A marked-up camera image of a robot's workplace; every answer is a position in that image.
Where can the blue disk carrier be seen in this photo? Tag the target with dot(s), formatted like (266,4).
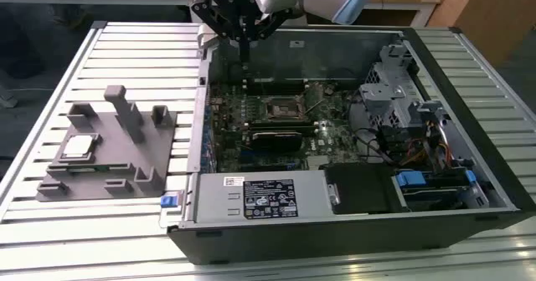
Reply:
(407,179)

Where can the thin metal locking lever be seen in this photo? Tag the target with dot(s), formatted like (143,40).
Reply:
(314,99)

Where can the grey parts rack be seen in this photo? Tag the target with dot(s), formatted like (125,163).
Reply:
(108,155)

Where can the black plastic drive cover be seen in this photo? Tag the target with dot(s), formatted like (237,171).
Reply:
(359,187)

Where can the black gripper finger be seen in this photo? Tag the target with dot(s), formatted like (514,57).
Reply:
(208,14)
(271,24)

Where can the blue plastic clip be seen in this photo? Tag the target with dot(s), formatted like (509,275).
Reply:
(469,177)

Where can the green RAM stick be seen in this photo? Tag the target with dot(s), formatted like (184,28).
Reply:
(100,168)

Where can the blue case latch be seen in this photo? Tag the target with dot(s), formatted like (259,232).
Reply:
(168,200)

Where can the round coin battery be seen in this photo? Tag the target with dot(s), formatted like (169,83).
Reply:
(328,90)

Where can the silver chipset heat sink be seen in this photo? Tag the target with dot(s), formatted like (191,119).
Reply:
(316,162)

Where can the silver metal drive cage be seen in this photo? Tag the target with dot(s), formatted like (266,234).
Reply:
(376,94)

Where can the pale grey case latch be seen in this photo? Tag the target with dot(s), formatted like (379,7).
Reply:
(204,41)

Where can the green motherboard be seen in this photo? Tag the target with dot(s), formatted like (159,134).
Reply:
(334,136)

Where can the black PC case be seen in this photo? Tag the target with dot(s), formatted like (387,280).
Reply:
(292,243)

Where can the wooden cabinet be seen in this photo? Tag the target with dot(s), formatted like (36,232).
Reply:
(493,17)

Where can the grey plastic bracket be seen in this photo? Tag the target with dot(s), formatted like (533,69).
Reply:
(426,107)

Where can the silver power supply unit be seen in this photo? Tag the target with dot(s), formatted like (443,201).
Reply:
(217,199)

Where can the black graphics card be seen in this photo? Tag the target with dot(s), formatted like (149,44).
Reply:
(275,141)

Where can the black RAM slot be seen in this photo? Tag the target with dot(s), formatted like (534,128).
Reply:
(284,122)
(284,88)
(284,81)
(284,84)
(284,130)
(284,125)

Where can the black expansion slot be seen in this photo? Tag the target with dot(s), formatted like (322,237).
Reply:
(259,167)

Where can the silver CPU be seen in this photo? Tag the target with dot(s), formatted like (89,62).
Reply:
(77,146)

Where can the CPU socket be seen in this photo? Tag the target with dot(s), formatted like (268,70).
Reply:
(282,109)

